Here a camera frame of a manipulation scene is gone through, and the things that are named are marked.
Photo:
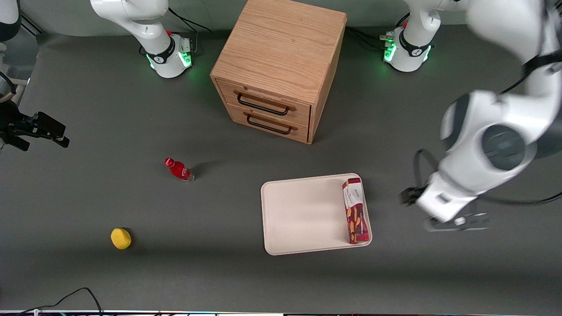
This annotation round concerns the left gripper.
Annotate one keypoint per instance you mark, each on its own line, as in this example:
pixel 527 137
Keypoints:
pixel 410 196

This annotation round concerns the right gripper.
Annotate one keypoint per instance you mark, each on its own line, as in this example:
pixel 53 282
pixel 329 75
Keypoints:
pixel 12 123

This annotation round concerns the red cookie box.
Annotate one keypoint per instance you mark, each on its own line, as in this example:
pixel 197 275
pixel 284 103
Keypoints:
pixel 355 210

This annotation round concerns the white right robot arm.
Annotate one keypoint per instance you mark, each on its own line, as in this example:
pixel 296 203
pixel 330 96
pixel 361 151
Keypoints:
pixel 140 22

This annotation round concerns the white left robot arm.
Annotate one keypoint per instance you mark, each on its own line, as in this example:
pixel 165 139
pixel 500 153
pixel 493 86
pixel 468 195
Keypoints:
pixel 496 140

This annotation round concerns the beige rectangular tray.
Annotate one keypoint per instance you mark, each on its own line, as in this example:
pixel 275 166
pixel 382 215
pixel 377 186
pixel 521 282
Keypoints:
pixel 303 215

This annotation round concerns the yellow lemon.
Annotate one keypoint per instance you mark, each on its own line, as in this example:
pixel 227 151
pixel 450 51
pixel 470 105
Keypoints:
pixel 120 238

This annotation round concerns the red plastic bottle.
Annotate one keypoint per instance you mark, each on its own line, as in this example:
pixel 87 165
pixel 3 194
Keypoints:
pixel 178 169

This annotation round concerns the wooden drawer front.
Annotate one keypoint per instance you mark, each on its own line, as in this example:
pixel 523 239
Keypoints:
pixel 263 98
pixel 268 127

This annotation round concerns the wooden two-drawer cabinet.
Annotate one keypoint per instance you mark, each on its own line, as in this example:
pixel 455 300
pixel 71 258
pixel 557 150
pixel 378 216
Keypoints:
pixel 281 48

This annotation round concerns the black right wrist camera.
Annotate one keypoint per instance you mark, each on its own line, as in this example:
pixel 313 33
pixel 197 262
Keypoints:
pixel 47 124

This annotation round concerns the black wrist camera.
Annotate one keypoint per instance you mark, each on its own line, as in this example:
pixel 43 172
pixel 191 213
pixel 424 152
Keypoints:
pixel 412 196
pixel 47 124

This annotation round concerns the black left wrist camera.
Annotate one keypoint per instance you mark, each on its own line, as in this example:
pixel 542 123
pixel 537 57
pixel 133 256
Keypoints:
pixel 412 196

